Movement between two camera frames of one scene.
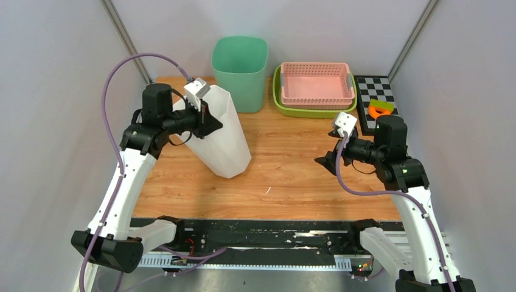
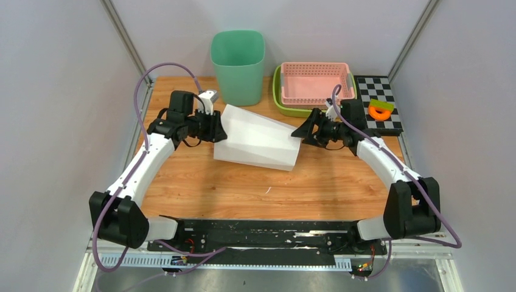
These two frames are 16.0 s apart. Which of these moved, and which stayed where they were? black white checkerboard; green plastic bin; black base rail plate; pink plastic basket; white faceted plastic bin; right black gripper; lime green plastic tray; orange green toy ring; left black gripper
Moved: right black gripper; white faceted plastic bin; green plastic bin
Stayed: black white checkerboard; pink plastic basket; orange green toy ring; black base rail plate; left black gripper; lime green plastic tray
